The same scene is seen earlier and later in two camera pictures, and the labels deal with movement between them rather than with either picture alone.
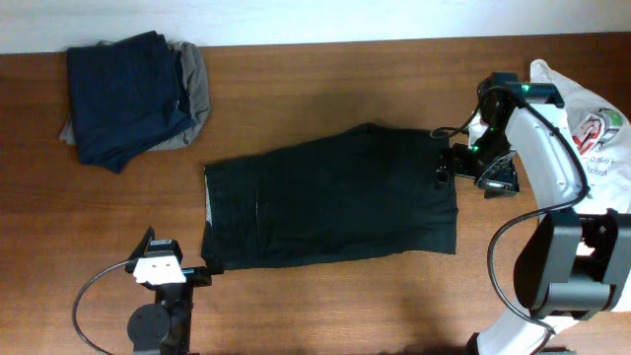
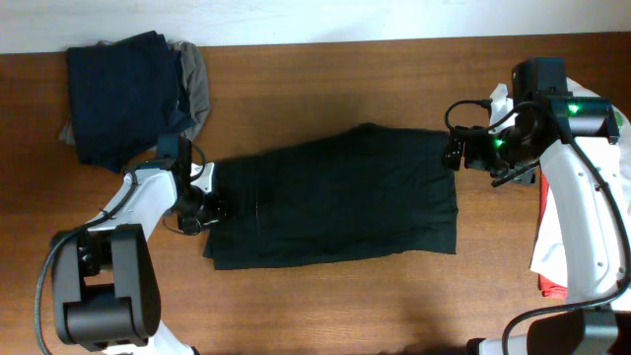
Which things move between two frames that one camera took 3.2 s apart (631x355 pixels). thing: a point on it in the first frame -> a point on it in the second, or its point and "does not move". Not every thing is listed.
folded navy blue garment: (124, 97) does not move
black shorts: (372, 188) does not move
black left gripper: (195, 276) -> (213, 209)
